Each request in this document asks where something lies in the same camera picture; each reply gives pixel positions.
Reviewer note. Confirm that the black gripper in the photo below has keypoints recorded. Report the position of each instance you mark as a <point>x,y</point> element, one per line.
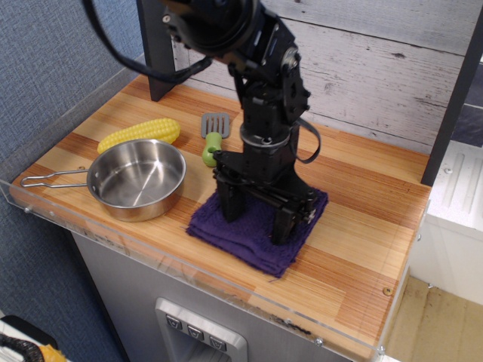
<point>265,169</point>

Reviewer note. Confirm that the purple cloth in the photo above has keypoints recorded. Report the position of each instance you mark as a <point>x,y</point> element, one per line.
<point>249,237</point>

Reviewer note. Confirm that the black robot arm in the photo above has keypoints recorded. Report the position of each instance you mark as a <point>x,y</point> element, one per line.
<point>262,57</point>

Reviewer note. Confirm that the yellow toy corn cob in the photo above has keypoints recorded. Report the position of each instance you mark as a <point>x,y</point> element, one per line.
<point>164,129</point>

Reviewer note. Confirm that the stainless steel pan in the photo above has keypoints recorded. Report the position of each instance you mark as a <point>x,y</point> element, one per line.
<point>134,181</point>

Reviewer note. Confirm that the silver dispenser button panel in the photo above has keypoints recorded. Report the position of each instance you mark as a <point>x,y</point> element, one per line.
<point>191,337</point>

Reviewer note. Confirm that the grey toy kitchen cabinet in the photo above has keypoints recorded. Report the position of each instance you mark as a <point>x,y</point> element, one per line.
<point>129,290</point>

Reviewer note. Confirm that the white ribbed sink unit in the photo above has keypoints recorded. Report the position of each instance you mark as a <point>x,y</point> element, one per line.
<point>447,253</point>

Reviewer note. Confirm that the yellow object bottom left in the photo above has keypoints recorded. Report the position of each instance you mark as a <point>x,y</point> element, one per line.
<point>51,354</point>

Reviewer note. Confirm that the grey spatula green handle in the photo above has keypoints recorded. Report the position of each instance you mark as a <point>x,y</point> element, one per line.
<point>214,128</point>

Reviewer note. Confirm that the dark right upright post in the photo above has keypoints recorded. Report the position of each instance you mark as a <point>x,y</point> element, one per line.
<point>458,96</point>

